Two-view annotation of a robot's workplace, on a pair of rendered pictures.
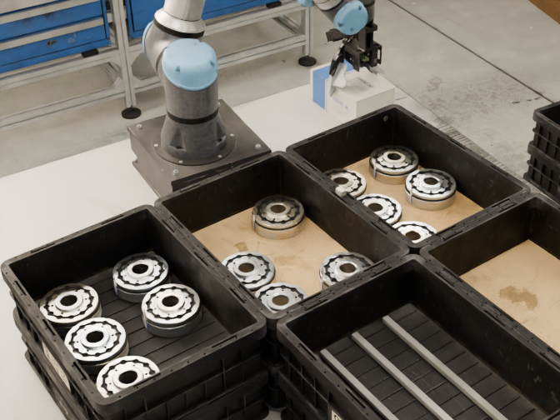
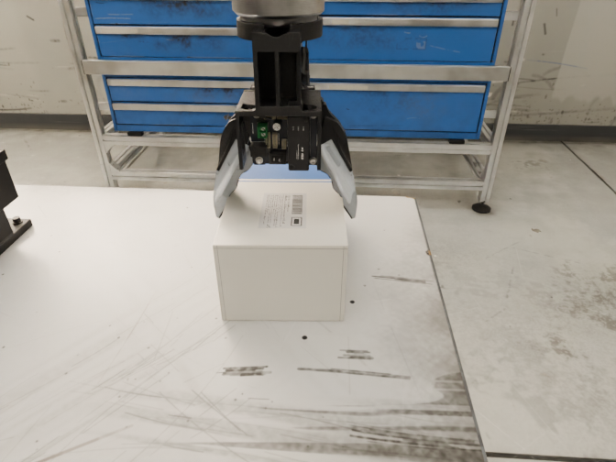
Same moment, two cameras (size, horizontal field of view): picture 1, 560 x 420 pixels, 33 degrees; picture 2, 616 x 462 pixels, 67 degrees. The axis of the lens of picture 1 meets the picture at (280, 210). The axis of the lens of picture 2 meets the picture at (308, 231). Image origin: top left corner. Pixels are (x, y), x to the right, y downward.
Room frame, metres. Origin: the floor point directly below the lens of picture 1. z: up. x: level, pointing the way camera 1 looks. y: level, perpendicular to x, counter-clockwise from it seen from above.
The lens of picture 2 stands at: (1.74, -0.45, 1.02)
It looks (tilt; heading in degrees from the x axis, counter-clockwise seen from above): 33 degrees down; 32
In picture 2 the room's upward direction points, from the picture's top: straight up
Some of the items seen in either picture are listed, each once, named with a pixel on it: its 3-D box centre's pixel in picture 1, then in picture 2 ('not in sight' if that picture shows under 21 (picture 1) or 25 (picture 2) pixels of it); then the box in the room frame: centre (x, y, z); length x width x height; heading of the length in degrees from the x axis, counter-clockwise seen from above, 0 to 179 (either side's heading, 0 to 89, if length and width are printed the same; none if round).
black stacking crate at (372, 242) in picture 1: (277, 252); not in sight; (1.32, 0.01, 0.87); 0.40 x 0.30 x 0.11; 34
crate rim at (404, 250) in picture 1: (277, 230); not in sight; (1.32, 0.01, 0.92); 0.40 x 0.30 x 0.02; 34
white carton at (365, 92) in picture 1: (351, 93); (286, 228); (2.09, -0.19, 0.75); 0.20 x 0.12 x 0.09; 32
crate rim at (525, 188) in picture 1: (403, 172); not in sight; (1.49, -0.24, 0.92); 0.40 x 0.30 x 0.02; 34
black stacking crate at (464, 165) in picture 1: (402, 194); not in sight; (1.49, -0.24, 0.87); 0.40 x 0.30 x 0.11; 34
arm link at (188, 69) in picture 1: (189, 77); not in sight; (1.80, 0.19, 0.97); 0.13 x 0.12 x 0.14; 21
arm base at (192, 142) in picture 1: (193, 123); not in sight; (1.79, 0.19, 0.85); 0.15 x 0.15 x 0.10
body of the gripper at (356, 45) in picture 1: (360, 42); (280, 93); (2.07, -0.21, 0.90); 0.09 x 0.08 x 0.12; 32
